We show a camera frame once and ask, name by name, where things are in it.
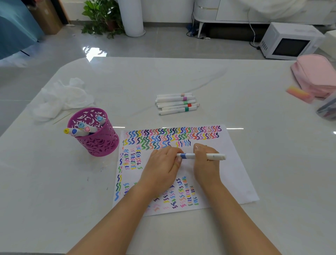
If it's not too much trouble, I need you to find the pink and yellow eraser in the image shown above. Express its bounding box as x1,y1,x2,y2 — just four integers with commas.
286,86,314,104

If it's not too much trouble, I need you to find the white microwave oven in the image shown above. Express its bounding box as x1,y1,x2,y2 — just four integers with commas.
259,22,326,60

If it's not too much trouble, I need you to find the green potted plant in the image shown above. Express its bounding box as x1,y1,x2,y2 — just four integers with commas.
81,0,125,39

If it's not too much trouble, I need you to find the white marker with red band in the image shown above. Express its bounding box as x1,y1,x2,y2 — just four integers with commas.
158,103,201,109

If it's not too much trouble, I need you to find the person's left forearm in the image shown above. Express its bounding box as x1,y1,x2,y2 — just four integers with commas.
66,181,168,255

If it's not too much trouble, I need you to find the blue fabric cover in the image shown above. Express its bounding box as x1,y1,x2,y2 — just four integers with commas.
0,0,44,60

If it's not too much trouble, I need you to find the person's left hand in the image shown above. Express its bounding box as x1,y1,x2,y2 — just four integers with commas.
138,146,184,196

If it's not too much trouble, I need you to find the clear plastic marker container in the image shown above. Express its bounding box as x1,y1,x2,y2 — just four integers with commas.
316,91,336,121

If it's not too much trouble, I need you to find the person's right forearm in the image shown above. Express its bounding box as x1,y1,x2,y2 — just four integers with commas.
200,181,282,255

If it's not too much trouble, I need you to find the person's right hand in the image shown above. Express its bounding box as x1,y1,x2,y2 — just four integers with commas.
193,143,223,189

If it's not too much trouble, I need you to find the white marker with olive band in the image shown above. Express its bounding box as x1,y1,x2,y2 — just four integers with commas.
157,99,196,106

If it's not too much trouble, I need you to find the white cabinet with legs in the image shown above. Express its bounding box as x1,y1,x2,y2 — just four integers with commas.
192,0,336,38

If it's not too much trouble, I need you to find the white marker with blue band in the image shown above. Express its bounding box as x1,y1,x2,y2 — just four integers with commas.
176,153,227,161

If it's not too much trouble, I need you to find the white marker with green band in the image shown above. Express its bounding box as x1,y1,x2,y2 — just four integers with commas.
158,106,198,116

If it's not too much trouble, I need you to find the brown cardboard box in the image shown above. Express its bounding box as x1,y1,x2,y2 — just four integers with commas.
27,0,64,35

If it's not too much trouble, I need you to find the crumpled white tissue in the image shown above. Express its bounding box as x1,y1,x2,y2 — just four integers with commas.
31,77,95,122

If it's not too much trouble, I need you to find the white cylindrical tower appliance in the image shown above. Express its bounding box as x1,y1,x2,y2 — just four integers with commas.
117,0,146,37

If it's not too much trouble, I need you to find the white marker with purple band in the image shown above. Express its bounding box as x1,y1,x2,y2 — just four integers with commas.
155,96,196,102

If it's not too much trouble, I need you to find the magenta perforated pen holder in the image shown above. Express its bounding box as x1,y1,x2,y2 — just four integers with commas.
67,107,120,158

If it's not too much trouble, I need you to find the white power cable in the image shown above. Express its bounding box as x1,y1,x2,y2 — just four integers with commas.
248,20,263,50

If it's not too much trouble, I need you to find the white marker with peach band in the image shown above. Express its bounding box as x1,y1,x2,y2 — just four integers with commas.
157,93,193,98

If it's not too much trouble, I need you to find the thin wooden stick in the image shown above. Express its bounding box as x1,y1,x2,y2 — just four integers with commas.
52,112,72,125

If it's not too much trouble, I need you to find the pink zip pouch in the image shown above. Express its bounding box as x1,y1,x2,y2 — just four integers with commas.
290,54,336,99

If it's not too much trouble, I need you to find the white paper with coloured squiggles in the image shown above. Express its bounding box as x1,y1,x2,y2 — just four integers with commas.
112,124,260,217

